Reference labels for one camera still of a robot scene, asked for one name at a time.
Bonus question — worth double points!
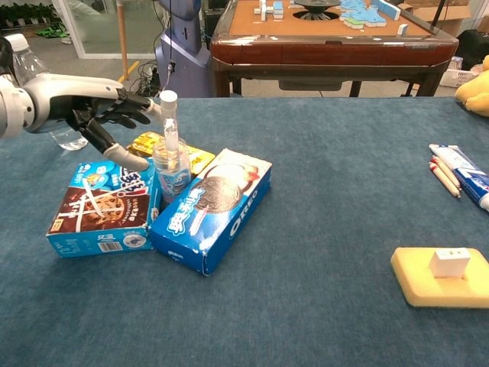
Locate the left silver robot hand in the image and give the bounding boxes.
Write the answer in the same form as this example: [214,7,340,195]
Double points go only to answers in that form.
[23,72,164,171]

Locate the clear plastic tube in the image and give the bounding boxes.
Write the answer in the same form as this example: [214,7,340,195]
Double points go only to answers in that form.
[159,90,180,169]

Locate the white blue toothpaste tube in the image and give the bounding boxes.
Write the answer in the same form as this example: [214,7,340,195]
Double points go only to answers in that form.
[429,143,489,213]

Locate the clear water bottle green label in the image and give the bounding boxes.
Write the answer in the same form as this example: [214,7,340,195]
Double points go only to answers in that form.
[6,33,91,151]

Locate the wooden pole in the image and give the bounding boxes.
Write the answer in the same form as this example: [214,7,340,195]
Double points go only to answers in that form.
[116,0,129,72]

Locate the blue chocolate chip cookie box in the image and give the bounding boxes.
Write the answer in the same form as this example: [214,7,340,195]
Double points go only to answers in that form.
[45,159,164,259]

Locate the yellow snack packet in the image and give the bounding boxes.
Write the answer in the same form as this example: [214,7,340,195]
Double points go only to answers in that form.
[125,131,216,177]

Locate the blue Oreo cookie box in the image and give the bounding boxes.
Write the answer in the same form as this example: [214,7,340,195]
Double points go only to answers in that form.
[147,148,273,277]

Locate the cluster of standing mahjong tiles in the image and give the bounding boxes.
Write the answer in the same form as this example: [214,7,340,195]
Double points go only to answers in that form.
[254,0,286,21]

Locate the brown mahjong table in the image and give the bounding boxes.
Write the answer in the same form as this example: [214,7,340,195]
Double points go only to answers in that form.
[209,0,459,99]

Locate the blue felt table cover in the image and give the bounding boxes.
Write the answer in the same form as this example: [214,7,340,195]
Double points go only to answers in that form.
[0,96,489,367]

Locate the heap of blue mahjong tiles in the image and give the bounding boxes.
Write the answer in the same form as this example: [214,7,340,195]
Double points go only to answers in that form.
[338,0,402,30]

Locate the white plastic basket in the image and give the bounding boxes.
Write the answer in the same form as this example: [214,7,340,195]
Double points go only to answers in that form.
[439,56,465,88]

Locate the two wooden pencils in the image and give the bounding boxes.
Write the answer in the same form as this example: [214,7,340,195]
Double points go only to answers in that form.
[429,161,462,200]

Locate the wooden pencil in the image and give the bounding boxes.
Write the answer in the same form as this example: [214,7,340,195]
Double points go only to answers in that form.
[432,154,463,191]

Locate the cardboard box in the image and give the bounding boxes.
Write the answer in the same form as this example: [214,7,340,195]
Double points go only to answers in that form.
[404,0,474,37]

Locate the yellow sponge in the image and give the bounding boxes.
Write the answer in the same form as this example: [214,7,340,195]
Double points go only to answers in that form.
[390,246,489,309]

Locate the yellow plush toy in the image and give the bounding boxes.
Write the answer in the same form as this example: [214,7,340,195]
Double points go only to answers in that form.
[454,54,489,118]

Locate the small white block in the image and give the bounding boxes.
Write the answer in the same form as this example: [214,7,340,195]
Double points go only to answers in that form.
[429,247,472,279]

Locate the tangle of black cables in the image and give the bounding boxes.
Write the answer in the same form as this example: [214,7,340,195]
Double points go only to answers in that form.
[129,59,161,96]

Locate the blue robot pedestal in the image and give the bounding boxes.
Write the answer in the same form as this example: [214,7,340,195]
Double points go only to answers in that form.
[154,0,215,99]

